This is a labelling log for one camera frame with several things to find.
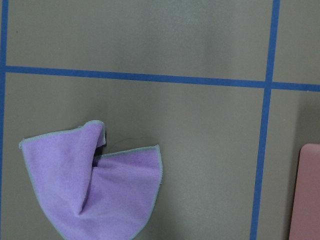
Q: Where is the pink plastic tray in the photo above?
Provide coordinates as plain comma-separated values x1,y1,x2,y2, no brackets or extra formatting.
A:
289,143,320,240

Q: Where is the purple microfiber cloth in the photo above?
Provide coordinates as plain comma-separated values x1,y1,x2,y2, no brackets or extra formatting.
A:
19,120,163,240

